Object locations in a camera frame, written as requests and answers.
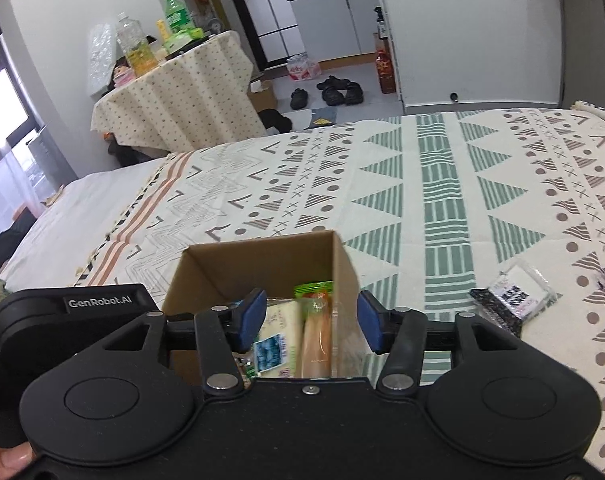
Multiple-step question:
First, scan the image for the orange bread packet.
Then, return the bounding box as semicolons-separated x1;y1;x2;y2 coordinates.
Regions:
300;292;332;378

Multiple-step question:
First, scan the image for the black sesame cake packet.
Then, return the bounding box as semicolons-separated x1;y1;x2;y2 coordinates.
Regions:
469;261;559;338

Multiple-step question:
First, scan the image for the person's hand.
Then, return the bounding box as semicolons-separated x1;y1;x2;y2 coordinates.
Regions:
0;442;34;480

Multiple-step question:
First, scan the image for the brown cardboard box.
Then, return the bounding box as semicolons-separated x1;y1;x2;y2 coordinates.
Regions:
162;231;369;377

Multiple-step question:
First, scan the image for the cream cracker packet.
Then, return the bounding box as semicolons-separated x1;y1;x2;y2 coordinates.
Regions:
252;299;304;378

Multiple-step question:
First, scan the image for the green snack packet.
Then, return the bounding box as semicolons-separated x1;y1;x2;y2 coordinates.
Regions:
294;281;334;301

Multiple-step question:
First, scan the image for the patterned bed blanket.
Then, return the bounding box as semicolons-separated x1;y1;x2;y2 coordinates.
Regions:
0;104;605;474

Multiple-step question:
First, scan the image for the table with dotted cloth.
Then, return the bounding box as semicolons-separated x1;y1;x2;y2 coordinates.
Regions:
91;30;264;153

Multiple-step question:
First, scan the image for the small cardboard box on floor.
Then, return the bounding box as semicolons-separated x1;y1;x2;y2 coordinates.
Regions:
247;79;278;112

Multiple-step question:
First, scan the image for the single black slipper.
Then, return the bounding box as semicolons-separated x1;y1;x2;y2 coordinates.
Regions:
289;88;309;110

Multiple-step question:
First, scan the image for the black shoes pile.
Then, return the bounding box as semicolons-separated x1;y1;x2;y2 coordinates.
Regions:
317;76;365;106

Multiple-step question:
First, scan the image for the red oil bottle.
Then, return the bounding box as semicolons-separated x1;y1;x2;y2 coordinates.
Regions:
375;49;396;94

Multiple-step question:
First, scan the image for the pink white plastic bag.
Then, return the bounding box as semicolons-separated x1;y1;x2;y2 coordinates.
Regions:
286;53;322;81

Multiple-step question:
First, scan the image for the clear yellow oil bottle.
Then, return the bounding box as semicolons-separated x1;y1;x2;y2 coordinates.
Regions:
116;13;157;78

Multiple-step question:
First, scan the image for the green soda bottle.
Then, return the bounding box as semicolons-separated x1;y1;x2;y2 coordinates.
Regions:
165;0;200;39

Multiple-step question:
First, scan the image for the white kitchen cabinet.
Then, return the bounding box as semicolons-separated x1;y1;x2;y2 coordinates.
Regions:
289;0;381;62

